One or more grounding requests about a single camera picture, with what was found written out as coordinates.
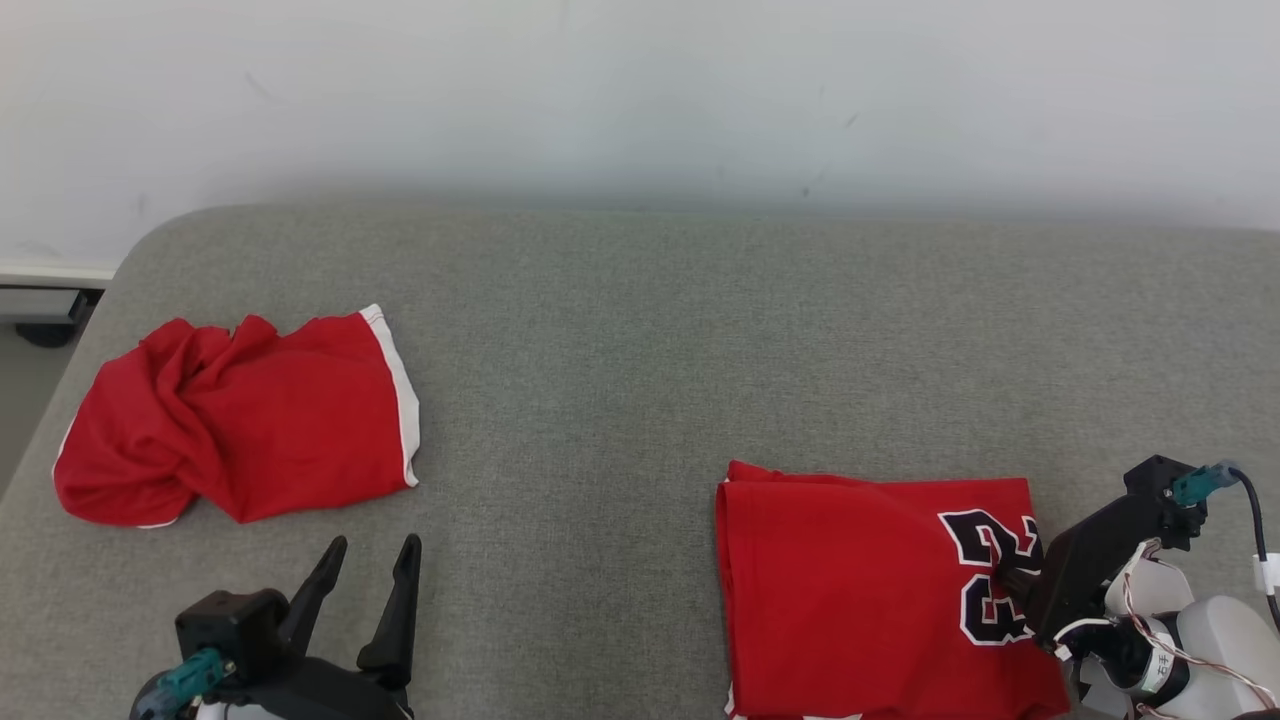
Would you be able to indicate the grey metal rail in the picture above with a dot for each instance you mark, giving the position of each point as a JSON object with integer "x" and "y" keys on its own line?
{"x": 35, "y": 303}

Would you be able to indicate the white baseboard strip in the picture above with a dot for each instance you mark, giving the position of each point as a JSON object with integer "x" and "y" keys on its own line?
{"x": 50, "y": 273}

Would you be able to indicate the grey fabric sofa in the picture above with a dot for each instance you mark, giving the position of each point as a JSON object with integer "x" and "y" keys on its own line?
{"x": 640, "y": 350}

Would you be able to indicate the red shorts with white trim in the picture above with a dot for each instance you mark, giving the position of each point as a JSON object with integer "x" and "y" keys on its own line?
{"x": 250, "y": 430}

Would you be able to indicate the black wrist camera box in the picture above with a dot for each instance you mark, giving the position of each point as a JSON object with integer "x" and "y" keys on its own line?
{"x": 1155, "y": 490}
{"x": 235, "y": 625}

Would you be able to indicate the red jersey with number print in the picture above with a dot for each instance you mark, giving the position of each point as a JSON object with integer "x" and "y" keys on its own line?
{"x": 840, "y": 590}

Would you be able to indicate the teal right camera connector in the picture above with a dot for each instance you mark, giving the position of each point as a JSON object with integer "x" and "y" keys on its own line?
{"x": 1195, "y": 487}

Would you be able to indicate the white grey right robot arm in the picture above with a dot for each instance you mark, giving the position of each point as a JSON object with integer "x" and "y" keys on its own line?
{"x": 1220, "y": 640}

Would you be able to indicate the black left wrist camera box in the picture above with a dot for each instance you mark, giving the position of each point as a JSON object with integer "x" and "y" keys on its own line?
{"x": 235, "y": 625}

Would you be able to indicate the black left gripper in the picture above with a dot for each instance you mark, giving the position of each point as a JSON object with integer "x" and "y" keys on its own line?
{"x": 320, "y": 695}

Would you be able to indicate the black caster wheel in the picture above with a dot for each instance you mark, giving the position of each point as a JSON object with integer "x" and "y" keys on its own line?
{"x": 45, "y": 334}

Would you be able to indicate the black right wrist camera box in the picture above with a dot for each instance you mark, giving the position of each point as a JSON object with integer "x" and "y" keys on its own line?
{"x": 1155, "y": 490}

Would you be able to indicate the teal camera connector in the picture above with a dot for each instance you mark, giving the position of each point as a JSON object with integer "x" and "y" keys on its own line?
{"x": 1195, "y": 487}
{"x": 190, "y": 675}

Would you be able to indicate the teal left camera connector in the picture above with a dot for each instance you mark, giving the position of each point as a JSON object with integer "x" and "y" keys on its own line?
{"x": 190, "y": 675}

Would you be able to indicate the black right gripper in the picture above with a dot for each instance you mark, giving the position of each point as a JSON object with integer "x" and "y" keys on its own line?
{"x": 1085, "y": 570}

